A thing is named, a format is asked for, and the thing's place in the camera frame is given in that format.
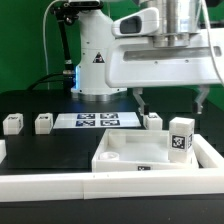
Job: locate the white sheet with tags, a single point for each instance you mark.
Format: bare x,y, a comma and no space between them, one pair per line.
96,120

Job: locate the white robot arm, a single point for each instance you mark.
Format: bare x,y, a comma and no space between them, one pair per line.
165,43

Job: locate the white right fence bar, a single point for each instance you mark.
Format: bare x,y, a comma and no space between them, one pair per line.
206,155

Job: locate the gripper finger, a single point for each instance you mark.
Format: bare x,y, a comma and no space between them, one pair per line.
143,107
203,91

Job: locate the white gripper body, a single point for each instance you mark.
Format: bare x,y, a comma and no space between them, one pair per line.
135,62

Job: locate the white square tabletop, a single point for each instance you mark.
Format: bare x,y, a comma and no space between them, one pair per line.
136,150

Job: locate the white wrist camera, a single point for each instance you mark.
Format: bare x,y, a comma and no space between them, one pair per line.
144,22

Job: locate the white fence bar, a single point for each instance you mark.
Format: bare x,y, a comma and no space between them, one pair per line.
20,188
206,155

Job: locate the white left fence block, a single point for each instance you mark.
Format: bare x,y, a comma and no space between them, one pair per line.
3,152

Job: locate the white front fence bar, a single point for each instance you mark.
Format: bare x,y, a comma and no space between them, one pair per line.
20,188

